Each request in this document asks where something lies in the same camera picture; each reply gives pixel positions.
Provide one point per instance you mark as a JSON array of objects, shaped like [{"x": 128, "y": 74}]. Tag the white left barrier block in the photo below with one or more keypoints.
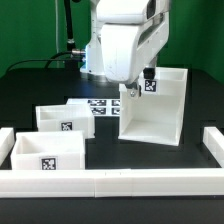
[{"x": 7, "y": 141}]

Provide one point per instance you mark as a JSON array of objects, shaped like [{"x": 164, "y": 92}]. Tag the white drawer cabinet frame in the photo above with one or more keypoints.
[{"x": 157, "y": 115}]

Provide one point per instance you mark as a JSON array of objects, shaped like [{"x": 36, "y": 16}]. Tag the white front barrier wall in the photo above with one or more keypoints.
[{"x": 112, "y": 183}]

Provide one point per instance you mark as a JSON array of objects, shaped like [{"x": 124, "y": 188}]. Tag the white front drawer box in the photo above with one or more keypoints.
[{"x": 62, "y": 150}]

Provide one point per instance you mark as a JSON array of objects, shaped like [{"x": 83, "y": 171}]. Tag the black vertical pole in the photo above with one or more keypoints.
[{"x": 69, "y": 27}]

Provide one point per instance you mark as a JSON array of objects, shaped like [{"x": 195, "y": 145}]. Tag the white barrier block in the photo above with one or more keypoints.
[
  {"x": 213, "y": 139},
  {"x": 7, "y": 141}
]

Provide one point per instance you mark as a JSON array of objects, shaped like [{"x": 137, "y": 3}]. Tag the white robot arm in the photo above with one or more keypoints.
[{"x": 93, "y": 67}]

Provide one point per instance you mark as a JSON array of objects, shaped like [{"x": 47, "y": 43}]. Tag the white drawer box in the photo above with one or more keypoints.
[
  {"x": 72, "y": 117},
  {"x": 62, "y": 150}
]

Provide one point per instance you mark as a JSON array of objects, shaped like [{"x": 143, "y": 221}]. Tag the white right barrier block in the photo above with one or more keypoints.
[{"x": 213, "y": 139}]

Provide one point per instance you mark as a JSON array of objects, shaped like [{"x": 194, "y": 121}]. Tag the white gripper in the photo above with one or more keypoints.
[{"x": 133, "y": 33}]

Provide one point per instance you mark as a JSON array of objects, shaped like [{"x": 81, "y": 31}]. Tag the white marker base plate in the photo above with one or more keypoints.
[{"x": 100, "y": 107}]

